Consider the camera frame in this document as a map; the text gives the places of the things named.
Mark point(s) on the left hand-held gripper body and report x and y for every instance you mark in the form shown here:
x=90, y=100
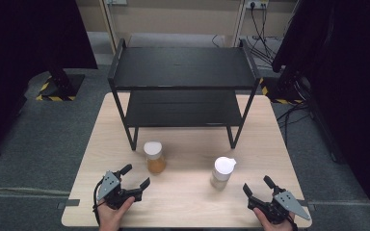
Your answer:
x=109, y=186

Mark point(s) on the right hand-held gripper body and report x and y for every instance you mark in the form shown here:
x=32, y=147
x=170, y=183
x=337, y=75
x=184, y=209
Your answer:
x=287, y=202

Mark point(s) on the glass jar with orange contents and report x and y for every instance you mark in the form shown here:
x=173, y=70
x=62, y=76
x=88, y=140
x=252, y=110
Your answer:
x=156, y=164

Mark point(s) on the clear jar with white flip lid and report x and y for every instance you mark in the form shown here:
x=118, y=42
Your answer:
x=223, y=166

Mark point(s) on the black two-tier metal shelf rack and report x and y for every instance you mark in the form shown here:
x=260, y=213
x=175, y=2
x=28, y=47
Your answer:
x=183, y=67

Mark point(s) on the person's right hand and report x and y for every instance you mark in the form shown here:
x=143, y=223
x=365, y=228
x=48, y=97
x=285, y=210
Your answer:
x=271, y=226

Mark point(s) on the person's left hand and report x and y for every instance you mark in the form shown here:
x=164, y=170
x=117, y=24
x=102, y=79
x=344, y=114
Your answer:
x=110, y=219

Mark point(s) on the grey floor tape strip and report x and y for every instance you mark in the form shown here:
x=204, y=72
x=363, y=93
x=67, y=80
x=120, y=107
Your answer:
x=310, y=205
x=68, y=203

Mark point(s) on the black stand base with striped tape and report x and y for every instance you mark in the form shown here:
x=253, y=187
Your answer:
x=279, y=93
x=67, y=85

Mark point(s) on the dark curtain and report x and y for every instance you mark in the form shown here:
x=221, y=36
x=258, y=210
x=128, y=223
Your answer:
x=22, y=64

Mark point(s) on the black metal frame stand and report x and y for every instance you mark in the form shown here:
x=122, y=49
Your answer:
x=350, y=80

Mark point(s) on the white frame post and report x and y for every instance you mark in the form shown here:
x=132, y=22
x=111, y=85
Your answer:
x=109, y=25
x=240, y=24

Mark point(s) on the white wall outlet with plugs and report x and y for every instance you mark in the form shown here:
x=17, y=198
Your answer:
x=257, y=4

